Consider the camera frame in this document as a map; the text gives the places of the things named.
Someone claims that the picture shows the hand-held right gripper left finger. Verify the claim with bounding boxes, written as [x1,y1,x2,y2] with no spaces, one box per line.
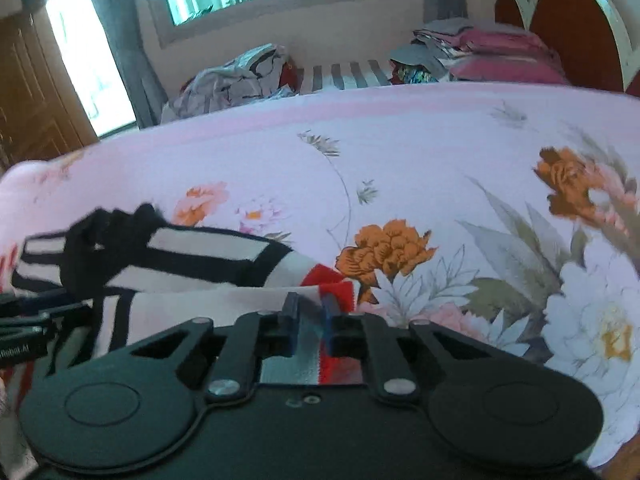
[130,292,302,404]

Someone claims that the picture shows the brown wooden door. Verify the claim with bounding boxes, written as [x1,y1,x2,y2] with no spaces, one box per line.
[0,12,99,168]

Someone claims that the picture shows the black white red striped sweater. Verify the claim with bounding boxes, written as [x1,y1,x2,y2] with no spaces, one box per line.
[10,202,362,386]

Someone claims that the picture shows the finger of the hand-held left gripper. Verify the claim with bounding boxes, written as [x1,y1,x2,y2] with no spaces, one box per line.
[0,287,93,342]

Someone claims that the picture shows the bright glass doorway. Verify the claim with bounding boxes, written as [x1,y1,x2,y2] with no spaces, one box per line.
[44,0,138,139]

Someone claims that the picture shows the colourful patterned cloth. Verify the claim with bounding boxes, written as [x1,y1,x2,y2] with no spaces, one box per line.
[391,60,442,86]

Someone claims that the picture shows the pink floral bedsheet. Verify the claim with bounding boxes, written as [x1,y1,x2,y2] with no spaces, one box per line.
[0,82,640,480]

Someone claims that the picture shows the grey white striped cloth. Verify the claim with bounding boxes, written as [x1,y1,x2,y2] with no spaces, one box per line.
[297,59,394,96]

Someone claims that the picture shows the grey white crumpled clothes pile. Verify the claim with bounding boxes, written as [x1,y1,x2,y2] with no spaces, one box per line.
[161,44,301,123]

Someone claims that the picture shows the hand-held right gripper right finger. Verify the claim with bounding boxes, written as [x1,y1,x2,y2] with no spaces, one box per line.
[321,292,502,407]

